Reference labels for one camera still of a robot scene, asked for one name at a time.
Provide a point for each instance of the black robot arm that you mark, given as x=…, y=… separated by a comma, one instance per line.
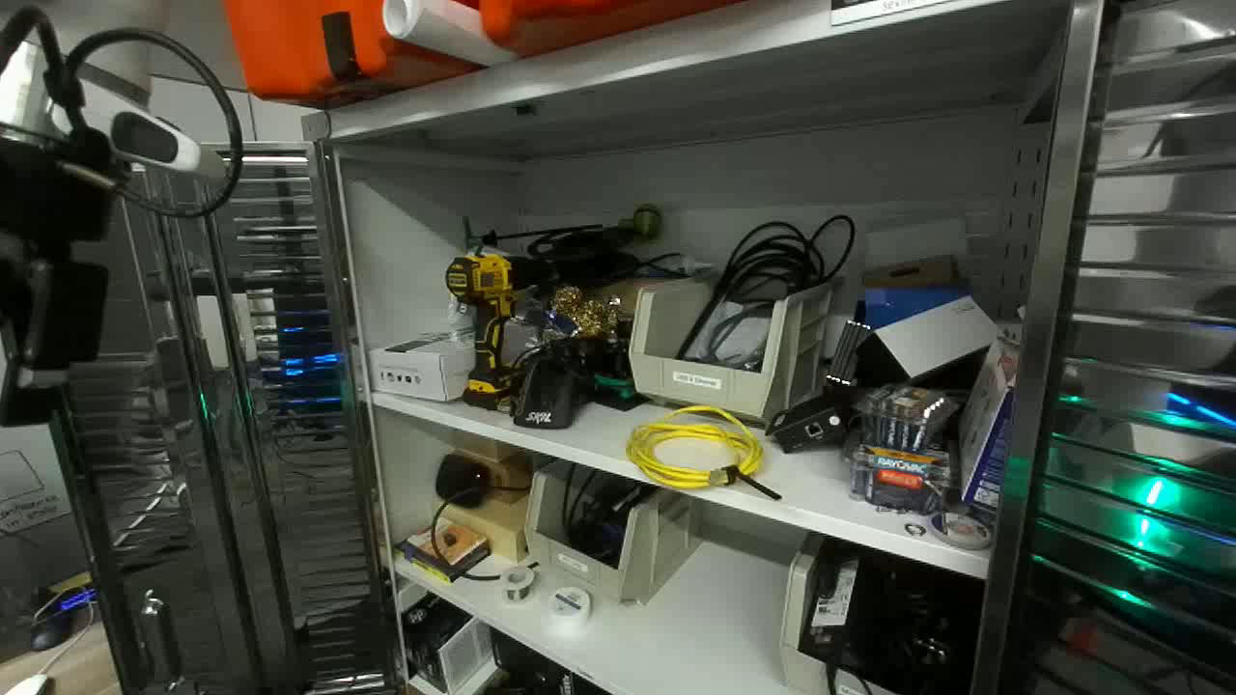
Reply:
x=43, y=309

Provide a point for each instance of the white plastic box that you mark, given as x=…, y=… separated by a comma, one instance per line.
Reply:
x=421, y=368

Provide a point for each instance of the blue and white cardboard box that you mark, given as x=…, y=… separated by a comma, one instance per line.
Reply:
x=930, y=334

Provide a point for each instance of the black battery charger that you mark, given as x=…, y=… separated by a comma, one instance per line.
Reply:
x=549, y=386

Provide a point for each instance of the gray plastic bin with label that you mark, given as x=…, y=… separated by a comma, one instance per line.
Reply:
x=699, y=375

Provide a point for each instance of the black electronic device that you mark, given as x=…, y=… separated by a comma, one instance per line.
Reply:
x=812, y=417

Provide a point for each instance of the black round object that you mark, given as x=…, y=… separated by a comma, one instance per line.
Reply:
x=462, y=480

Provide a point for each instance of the gray plastic bin without label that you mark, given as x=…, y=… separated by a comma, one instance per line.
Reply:
x=643, y=554

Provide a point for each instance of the metal shelf unit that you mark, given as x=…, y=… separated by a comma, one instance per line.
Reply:
x=824, y=493

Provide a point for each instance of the clear drill bit set case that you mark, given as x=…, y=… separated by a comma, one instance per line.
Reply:
x=906, y=449

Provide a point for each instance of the small orange plastic case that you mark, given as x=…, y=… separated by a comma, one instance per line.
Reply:
x=567, y=17

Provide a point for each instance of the dark metal tray rack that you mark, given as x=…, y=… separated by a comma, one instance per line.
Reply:
x=276, y=386

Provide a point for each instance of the white paper roll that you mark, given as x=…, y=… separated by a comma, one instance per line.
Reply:
x=446, y=30

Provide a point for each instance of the printed cardboard package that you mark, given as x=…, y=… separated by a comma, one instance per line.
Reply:
x=988, y=426

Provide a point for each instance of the small tape roll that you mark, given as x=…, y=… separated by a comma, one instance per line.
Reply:
x=958, y=532

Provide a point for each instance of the large orange plastic case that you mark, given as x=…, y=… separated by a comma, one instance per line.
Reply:
x=295, y=44

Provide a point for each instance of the shiny metal tray rack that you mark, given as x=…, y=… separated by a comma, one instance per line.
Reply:
x=1143, y=386

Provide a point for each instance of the gray white camera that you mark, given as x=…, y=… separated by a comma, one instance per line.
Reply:
x=156, y=139

